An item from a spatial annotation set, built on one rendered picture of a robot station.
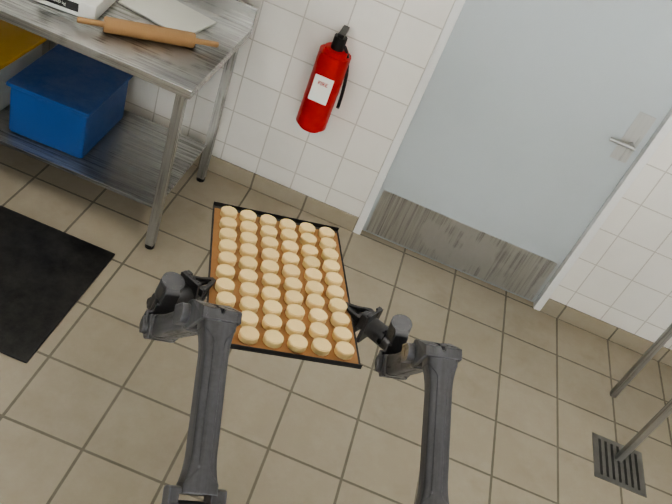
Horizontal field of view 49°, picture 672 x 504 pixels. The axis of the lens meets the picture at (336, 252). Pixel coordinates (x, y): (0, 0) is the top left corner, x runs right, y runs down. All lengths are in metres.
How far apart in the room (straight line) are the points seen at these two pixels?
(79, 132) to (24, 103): 0.26
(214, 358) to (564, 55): 2.47
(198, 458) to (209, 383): 0.13
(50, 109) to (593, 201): 2.54
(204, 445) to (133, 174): 2.32
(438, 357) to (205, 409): 0.47
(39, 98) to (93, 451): 1.54
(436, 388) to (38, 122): 2.49
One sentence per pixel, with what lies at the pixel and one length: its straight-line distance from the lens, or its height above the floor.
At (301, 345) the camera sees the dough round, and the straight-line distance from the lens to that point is 1.84.
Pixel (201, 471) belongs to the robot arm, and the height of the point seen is 1.23.
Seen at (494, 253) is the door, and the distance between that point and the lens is 3.95.
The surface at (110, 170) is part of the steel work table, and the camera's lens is 3.49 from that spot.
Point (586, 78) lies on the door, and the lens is 3.49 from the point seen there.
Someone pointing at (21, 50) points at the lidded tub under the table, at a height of 0.49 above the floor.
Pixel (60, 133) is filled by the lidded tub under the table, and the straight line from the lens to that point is 3.50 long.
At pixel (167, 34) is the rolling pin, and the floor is 0.93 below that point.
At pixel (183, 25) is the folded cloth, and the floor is 0.89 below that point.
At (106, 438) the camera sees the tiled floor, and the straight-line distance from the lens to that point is 2.80.
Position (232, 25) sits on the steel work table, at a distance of 3.50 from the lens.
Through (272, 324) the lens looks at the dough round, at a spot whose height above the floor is 1.01.
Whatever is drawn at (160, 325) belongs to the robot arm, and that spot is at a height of 1.06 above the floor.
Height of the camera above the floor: 2.34
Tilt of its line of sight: 38 degrees down
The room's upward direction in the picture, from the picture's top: 23 degrees clockwise
